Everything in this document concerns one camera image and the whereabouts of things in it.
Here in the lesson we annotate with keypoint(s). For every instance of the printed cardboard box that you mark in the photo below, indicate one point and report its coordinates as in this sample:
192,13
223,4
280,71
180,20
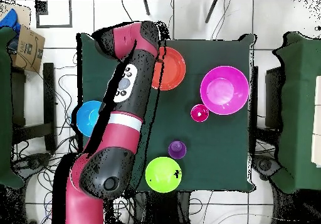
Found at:
27,48

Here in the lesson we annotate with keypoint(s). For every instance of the white box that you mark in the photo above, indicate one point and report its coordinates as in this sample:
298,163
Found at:
317,108

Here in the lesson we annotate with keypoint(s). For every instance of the purple cup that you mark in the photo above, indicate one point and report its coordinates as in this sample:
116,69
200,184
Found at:
177,149

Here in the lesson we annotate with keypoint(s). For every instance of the blue bag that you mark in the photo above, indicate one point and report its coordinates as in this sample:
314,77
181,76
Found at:
10,20

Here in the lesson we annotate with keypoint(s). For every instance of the large blue bowl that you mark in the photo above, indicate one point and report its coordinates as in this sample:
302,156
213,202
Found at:
86,118

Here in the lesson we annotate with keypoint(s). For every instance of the black metal stand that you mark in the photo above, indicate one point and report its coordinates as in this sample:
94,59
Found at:
49,96
273,96

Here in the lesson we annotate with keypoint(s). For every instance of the green cloth covered table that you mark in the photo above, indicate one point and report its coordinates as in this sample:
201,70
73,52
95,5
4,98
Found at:
5,108
298,108

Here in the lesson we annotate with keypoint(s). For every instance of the red cup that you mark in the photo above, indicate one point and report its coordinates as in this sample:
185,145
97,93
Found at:
199,113

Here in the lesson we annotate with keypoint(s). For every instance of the dark green tablecloth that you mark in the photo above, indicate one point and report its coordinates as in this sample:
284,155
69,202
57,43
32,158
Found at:
213,146

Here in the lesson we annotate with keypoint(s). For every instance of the large pink bowl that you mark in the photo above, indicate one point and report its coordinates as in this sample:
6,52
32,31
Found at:
224,90

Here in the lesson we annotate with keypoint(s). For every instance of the green bowl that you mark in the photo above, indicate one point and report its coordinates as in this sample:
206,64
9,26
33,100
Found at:
161,176

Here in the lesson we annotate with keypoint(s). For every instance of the orange bowl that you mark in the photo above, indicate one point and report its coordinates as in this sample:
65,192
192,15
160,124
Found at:
173,68

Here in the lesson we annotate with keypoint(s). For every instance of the grey chair leg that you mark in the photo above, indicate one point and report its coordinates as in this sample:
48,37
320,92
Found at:
146,7
211,10

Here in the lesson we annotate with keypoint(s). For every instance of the black pedestal foot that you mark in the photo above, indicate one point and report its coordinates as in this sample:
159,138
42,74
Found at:
30,162
265,165

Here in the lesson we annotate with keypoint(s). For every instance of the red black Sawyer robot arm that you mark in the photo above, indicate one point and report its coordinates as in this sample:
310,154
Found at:
112,146

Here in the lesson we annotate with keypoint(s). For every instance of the plain cardboard box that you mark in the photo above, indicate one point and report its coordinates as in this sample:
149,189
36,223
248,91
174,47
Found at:
23,14

